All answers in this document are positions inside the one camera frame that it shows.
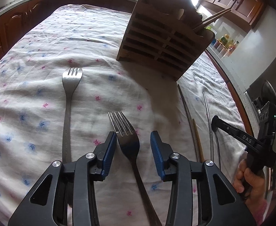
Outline dark steel fork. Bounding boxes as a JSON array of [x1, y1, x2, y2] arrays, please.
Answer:
[[108, 111, 162, 225]]

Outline lower wooden kitchen cabinets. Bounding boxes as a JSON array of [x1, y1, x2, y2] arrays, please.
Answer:
[[0, 0, 137, 59]]

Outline right hand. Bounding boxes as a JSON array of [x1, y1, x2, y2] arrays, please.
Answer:
[[233, 159, 266, 214]]

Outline wooden chopstick on cloth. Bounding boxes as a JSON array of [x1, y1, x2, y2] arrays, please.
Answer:
[[192, 119, 205, 162]]

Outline dark steel chopstick on cloth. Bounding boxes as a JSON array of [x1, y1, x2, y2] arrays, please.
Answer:
[[177, 84, 201, 162]]

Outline floral white tablecloth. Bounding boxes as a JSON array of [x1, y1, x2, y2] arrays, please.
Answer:
[[0, 5, 244, 224]]

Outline light steel fork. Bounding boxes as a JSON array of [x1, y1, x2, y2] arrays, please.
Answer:
[[62, 67, 83, 163]]

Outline wooden utensil holder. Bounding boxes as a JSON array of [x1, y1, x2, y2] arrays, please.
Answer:
[[116, 0, 215, 80]]

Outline yellow oil bottle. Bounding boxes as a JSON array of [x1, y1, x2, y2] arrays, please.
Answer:
[[220, 34, 229, 45]]

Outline wooden chopstick in holder right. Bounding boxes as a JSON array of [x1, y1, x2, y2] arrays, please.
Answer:
[[193, 8, 231, 33]]

